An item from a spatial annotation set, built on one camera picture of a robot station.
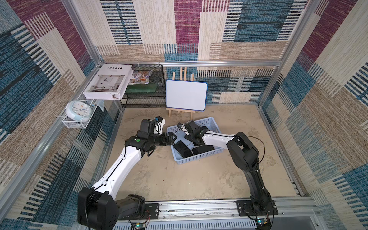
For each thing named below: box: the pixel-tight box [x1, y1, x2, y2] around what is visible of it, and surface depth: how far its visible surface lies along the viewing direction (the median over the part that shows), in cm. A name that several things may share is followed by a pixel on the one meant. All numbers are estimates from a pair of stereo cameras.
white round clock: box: [65, 100, 92, 123], surface depth 67 cm
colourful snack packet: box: [128, 69, 153, 85], surface depth 85 cm
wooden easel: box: [165, 67, 196, 120], surface depth 101 cm
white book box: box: [82, 64, 134, 101], surface depth 76 cm
